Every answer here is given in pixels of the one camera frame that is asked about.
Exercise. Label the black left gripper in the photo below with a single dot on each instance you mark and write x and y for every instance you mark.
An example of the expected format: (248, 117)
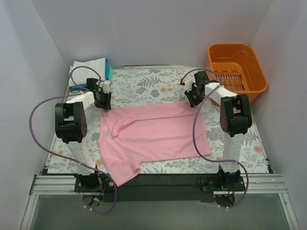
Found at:
(103, 101)

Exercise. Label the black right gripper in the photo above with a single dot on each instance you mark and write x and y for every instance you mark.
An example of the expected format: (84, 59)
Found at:
(192, 97)

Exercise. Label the pink t shirt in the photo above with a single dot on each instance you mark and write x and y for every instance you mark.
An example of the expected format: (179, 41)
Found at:
(130, 136)

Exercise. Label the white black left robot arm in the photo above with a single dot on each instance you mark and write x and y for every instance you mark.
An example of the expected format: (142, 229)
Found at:
(71, 128)

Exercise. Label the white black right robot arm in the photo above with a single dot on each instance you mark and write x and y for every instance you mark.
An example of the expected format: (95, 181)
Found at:
(235, 120)

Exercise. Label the orange plastic basket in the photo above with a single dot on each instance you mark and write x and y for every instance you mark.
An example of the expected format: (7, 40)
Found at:
(239, 68)

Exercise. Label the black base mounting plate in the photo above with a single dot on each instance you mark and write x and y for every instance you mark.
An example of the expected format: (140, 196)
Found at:
(163, 187)

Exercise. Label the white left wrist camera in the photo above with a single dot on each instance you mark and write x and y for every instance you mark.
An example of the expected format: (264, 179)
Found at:
(104, 86)

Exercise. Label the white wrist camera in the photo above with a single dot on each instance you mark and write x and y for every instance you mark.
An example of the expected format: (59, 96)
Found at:
(189, 84)
(104, 86)

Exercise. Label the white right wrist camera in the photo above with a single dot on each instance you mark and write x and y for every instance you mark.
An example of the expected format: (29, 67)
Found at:
(189, 84)

